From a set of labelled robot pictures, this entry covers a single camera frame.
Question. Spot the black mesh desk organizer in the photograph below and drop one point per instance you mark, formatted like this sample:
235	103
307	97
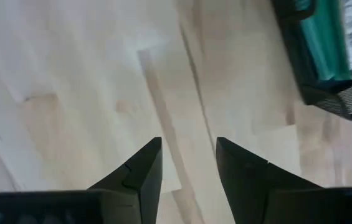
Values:
334	99

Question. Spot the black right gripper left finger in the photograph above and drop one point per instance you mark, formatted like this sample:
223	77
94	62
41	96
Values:
144	174

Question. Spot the green box with white label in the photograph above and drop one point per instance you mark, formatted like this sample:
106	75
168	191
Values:
325	40

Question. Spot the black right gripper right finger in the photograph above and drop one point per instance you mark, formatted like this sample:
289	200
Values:
244	180

